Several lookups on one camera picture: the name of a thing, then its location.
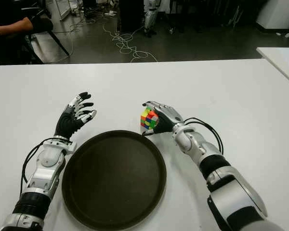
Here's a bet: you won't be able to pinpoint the seated person in black shirt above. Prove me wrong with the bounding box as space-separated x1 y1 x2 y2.
0 0 35 73

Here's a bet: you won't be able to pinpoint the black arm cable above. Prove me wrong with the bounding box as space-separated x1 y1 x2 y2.
20 137 72 193
184 117 224 154

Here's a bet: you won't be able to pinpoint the white cabinet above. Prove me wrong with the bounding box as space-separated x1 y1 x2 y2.
255 0 289 31

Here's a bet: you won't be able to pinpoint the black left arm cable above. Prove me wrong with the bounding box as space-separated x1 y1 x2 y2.
20 137 72 193

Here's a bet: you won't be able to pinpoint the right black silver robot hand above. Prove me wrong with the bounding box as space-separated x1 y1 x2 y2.
142 101 185 135

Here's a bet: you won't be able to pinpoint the white side table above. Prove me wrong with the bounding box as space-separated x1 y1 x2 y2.
256 47 289 89

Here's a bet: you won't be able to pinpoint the dark brown round plate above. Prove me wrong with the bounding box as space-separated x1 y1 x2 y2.
62 129 167 231

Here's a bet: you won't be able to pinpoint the black cabinet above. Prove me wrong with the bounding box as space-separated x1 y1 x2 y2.
119 0 145 32

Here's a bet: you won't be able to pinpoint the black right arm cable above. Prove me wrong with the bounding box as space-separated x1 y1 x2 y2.
184 117 224 154

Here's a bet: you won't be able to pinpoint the grey metal frame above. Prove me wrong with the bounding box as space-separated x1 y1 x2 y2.
227 4 247 27

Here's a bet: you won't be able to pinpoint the multicoloured Rubik's cube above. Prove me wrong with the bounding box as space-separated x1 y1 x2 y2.
140 107 159 132

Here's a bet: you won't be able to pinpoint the white board panel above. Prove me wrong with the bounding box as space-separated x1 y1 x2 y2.
56 0 74 21

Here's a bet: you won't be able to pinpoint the black chair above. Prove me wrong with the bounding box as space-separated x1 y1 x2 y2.
24 7 70 64

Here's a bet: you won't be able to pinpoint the tangled white floor cable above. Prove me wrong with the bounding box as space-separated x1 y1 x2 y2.
102 16 159 63

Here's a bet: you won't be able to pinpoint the silver humanoid robot legs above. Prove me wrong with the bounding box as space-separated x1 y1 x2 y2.
143 0 160 37

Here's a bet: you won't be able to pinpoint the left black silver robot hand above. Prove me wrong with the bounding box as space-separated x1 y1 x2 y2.
54 91 97 140

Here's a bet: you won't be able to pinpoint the thin grey floor cable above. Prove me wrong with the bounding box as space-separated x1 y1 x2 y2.
53 19 97 58

